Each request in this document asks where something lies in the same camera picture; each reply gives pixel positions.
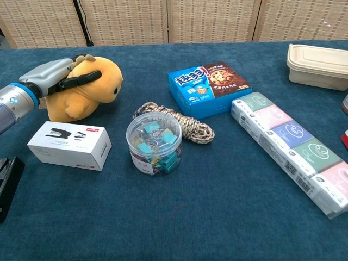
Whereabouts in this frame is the yellow dinosaur plush toy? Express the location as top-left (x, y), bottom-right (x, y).
top-left (39, 54), bottom-right (124, 123)

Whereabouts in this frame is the coiled braided rope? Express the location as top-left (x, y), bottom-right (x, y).
top-left (132, 102), bottom-right (216, 145)

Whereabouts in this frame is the woven folding screen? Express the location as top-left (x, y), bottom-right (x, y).
top-left (0, 0), bottom-right (348, 49)

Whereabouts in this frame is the pack of tissue packets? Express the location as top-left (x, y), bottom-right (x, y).
top-left (230, 91), bottom-right (348, 220)

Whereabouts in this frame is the clear jar of binder clips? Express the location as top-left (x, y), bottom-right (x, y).
top-left (126, 111), bottom-right (183, 177)

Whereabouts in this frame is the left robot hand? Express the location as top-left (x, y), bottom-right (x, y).
top-left (18, 55), bottom-right (102, 99)

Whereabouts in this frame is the beige lidded food container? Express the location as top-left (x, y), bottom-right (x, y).
top-left (287, 43), bottom-right (348, 91)

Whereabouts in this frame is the black pole with cable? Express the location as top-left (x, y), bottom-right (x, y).
top-left (72, 0), bottom-right (95, 47)

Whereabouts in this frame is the blue tablecloth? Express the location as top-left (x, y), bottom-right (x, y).
top-left (0, 40), bottom-right (348, 261)

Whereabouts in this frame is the black stand base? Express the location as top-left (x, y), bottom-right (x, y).
top-left (0, 157), bottom-right (26, 224)

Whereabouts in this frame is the white stapler box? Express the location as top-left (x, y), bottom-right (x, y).
top-left (27, 120), bottom-right (113, 173)

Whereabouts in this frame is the red object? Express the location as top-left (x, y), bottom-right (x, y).
top-left (339, 127), bottom-right (348, 149)

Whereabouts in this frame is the blue cookie box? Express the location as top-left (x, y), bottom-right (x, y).
top-left (167, 61), bottom-right (253, 120)

